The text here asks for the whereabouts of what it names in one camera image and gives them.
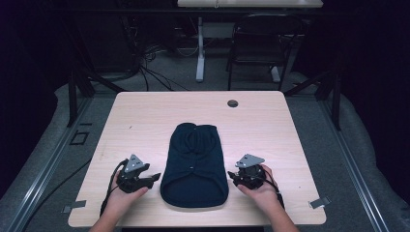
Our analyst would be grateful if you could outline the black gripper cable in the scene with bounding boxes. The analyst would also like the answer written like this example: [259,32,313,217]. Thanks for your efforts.
[263,176,286,210]
[99,158,130,218]

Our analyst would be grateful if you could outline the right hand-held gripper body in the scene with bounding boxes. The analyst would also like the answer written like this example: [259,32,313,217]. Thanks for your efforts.
[234,153,268,190]

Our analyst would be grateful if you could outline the white desk leg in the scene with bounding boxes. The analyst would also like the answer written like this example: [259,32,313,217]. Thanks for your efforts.
[195,15,206,84]

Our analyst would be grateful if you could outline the white power strip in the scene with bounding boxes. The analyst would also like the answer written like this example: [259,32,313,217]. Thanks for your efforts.
[270,65,282,84]

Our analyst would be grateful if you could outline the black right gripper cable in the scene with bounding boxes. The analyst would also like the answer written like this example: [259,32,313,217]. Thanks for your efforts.
[263,176,286,210]

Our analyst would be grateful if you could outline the black folding chair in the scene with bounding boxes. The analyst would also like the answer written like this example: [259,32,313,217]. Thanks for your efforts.
[224,13,306,92]

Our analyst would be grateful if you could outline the aluminium floor rail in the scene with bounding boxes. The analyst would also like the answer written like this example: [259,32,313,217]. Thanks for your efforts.
[318,99,392,232]
[5,96,94,232]

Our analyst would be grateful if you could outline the bundle of black floor cables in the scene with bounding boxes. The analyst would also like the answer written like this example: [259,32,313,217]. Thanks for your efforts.
[137,43,191,93]

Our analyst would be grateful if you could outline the black metal frame stand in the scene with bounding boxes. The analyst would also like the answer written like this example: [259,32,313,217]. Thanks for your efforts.
[282,68,343,131]
[65,62,128,129]

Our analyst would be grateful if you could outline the grey tape strip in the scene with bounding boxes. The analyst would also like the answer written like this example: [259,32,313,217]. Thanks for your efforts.
[61,199,88,215]
[308,196,332,210]

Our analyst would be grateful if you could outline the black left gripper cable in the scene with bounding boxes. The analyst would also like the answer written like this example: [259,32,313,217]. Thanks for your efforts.
[99,158,130,218]

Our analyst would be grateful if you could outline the white desk top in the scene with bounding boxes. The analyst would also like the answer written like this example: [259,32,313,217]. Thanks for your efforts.
[176,0,324,9]

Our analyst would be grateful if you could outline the person's left hand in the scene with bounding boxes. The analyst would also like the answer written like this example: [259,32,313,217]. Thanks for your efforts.
[106,171,150,215]

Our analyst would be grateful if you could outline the person's right hand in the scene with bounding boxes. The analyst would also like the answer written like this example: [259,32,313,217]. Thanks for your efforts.
[236,163,282,215]

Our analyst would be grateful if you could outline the black floor cable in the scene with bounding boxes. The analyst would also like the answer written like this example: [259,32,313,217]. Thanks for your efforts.
[21,158,93,232]

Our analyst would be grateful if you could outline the dark navy pet garment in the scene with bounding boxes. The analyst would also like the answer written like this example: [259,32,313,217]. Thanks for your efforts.
[160,122,230,209]

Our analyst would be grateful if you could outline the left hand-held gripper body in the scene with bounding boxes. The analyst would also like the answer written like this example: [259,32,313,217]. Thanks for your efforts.
[115,154,145,194]

